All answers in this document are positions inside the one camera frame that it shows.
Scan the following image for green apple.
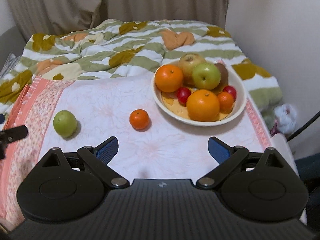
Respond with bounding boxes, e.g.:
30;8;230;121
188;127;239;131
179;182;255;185
53;110;78;138
192;63;221;90

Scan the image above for small orange mandarin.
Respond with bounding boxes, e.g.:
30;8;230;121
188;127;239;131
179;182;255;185
129;109;150;130

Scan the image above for medium orange mandarin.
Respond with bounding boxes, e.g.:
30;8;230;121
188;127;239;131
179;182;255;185
217;92;234;114

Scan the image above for large orange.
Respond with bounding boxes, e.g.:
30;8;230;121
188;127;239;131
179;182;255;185
186;89;220;122
155;64;184;93

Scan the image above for grey patterned pillow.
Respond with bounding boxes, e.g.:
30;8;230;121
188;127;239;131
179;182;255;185
0;52;21;79

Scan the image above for pink floral towel cloth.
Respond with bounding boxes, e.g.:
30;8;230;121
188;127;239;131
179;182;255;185
0;60;308;231

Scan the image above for white crumpled plastic bag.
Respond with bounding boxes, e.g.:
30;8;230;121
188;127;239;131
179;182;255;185
270;103;297;135

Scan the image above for red cherry tomato right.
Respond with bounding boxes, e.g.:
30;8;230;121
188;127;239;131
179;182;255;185
223;86;237;101

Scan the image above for red cherry tomato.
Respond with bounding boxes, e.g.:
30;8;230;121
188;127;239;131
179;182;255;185
223;86;237;101
176;87;191;105

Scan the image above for grey sofa backrest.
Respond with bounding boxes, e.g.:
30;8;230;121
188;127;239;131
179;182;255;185
0;26;26;68

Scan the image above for brown kiwi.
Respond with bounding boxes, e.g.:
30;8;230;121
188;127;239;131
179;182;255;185
214;63;229;94

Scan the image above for red cherry tomato left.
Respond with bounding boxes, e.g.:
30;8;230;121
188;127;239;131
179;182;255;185
176;87;191;105

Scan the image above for white oval fruit bowl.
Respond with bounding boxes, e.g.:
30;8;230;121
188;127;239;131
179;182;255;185
151;61;247;127

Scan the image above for green striped floral quilt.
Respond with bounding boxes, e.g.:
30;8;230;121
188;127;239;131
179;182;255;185
1;19;283;115

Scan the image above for beige curtain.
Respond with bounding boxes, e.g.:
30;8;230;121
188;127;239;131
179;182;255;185
7;0;228;38

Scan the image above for black cable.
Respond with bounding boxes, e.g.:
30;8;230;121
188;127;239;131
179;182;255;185
286;109;320;143

